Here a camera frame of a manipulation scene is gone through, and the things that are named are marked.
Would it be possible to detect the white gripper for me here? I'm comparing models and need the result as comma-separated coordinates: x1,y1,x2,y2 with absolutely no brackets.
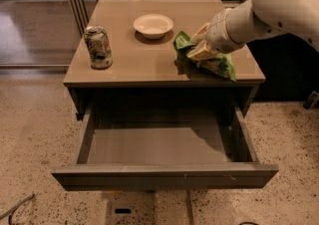
186,9,243,61

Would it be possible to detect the green rice chip bag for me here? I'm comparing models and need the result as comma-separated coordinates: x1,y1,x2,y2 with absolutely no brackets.
173,31,236,82

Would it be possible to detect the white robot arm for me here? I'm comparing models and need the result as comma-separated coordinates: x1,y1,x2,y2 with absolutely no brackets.
187,0,319,61

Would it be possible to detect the grey cabinet with tan top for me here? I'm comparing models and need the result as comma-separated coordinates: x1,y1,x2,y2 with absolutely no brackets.
64,0,265,121

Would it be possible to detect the open grey top drawer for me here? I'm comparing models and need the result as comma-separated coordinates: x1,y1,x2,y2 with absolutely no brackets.
52,105,278,191

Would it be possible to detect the white paper bowl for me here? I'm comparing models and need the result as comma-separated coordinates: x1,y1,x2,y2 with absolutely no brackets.
134,14,173,40

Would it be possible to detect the crushed printed drink can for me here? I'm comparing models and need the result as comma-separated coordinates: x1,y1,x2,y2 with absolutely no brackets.
84,26,113,69

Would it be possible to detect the metal floor outlet plate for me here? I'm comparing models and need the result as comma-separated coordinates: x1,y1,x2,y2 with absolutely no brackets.
106,191,156,225

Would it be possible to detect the grey floor cable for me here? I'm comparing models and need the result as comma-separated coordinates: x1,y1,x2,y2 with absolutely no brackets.
0,192,36,225

